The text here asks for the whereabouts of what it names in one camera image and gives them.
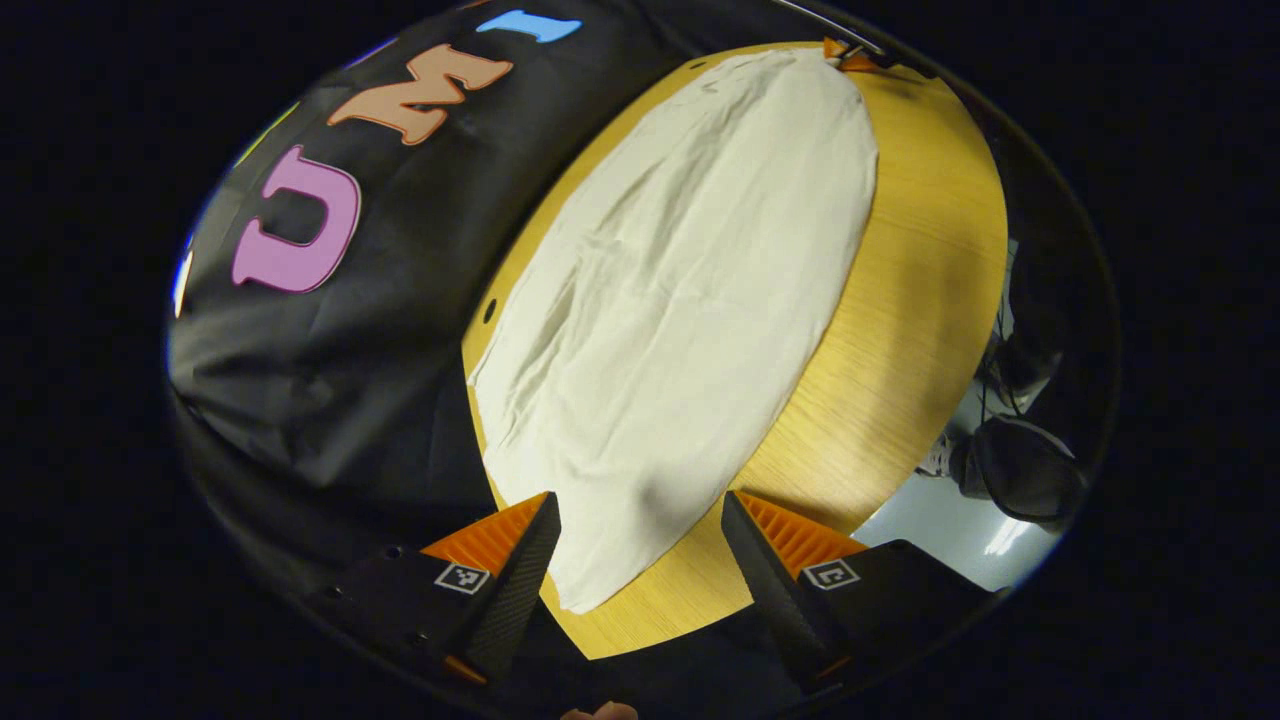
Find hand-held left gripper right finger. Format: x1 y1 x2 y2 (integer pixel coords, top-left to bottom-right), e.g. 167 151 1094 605
720 489 1002 694

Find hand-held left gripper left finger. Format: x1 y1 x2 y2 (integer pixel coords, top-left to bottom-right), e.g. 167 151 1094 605
304 491 563 687

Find white jeans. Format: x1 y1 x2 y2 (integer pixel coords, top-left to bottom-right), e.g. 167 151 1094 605
467 46 880 615

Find black backdrop cloth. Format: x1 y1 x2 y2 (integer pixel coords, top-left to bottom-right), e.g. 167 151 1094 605
165 0 801 601

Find dark shoe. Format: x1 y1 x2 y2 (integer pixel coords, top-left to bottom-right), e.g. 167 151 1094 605
915 414 1090 524
975 325 1064 414

